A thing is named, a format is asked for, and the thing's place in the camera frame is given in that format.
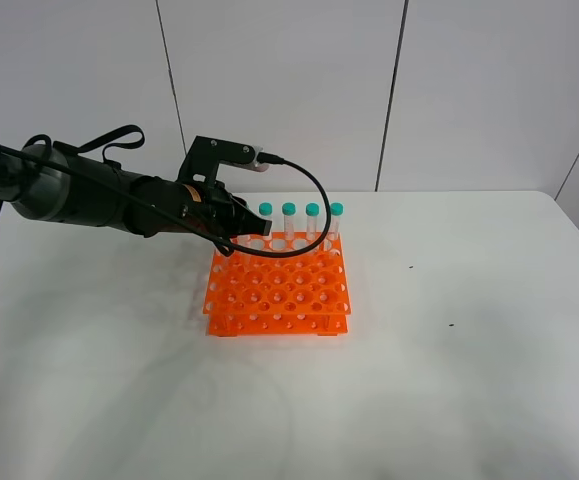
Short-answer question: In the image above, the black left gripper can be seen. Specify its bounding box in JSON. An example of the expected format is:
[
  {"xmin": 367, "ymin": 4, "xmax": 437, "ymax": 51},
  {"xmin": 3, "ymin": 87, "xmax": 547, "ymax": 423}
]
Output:
[{"xmin": 168, "ymin": 182, "xmax": 272, "ymax": 238}]

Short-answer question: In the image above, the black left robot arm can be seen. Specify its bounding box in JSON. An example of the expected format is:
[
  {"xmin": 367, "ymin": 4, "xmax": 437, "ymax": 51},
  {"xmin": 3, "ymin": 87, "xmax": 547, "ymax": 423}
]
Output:
[{"xmin": 0, "ymin": 125, "xmax": 271, "ymax": 240}]

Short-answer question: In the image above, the orange test tube rack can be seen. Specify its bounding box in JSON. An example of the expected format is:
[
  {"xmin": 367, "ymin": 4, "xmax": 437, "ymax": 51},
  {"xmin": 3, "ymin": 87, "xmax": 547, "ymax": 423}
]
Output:
[{"xmin": 203, "ymin": 237, "xmax": 351, "ymax": 337}]

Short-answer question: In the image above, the black left camera cable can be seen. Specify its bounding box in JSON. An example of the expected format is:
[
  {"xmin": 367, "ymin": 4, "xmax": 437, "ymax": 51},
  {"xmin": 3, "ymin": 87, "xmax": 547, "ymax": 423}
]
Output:
[{"xmin": 0, "ymin": 137, "xmax": 333, "ymax": 258}]

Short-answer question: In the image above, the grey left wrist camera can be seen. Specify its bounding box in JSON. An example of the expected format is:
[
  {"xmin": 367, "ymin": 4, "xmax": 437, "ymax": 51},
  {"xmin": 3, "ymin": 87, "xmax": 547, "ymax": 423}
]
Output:
[{"xmin": 177, "ymin": 136, "xmax": 269, "ymax": 186}]

